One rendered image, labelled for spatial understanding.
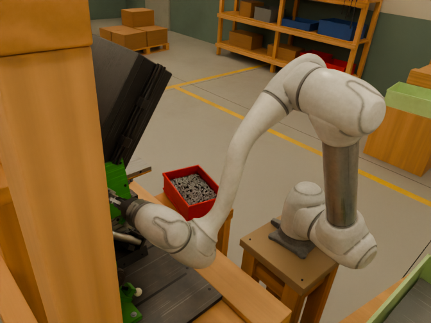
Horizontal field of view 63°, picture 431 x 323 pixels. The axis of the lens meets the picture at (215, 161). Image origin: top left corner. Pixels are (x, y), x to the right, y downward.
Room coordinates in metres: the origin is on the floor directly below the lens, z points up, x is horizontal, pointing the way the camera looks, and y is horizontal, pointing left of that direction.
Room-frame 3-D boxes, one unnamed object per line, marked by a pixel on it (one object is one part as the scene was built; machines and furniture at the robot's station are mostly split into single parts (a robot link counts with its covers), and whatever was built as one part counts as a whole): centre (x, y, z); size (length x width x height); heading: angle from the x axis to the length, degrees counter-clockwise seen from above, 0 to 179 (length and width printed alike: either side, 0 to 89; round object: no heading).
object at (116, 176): (1.05, 0.38, 1.17); 0.13 x 0.12 x 0.20; 45
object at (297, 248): (1.17, -0.36, 0.91); 0.22 x 0.18 x 0.06; 49
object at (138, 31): (7.49, 1.85, 0.37); 1.20 x 0.80 x 0.74; 144
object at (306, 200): (1.15, -0.38, 1.05); 0.18 x 0.16 x 0.22; 36
